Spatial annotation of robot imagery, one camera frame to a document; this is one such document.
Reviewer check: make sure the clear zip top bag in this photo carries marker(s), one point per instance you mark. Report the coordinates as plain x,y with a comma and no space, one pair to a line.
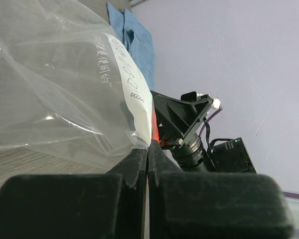
68,86

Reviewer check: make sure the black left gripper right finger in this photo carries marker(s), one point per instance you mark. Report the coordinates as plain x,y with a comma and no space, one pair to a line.
207,205

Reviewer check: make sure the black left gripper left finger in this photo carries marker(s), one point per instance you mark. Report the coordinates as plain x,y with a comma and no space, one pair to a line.
77,206

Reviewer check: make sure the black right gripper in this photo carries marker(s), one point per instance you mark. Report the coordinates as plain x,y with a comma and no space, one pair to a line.
177,122

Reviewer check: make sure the blue cloth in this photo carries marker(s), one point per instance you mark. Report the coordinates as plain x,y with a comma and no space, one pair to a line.
136,39

